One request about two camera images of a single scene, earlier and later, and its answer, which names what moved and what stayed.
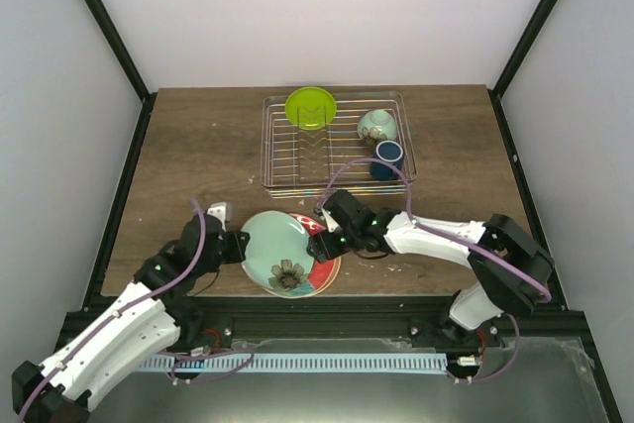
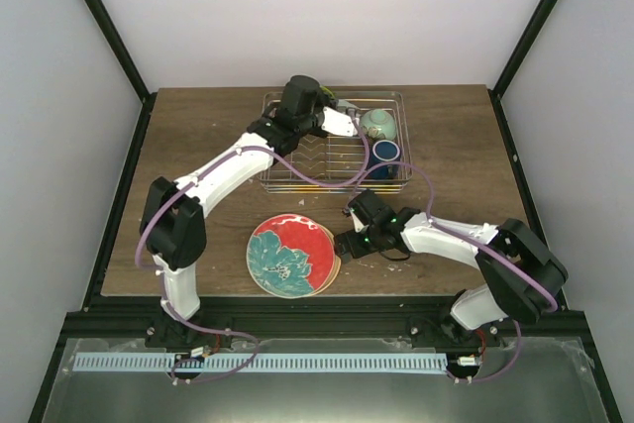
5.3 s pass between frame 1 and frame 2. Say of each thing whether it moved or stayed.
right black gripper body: moved
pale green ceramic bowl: stayed
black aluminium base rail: stayed
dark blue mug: stayed
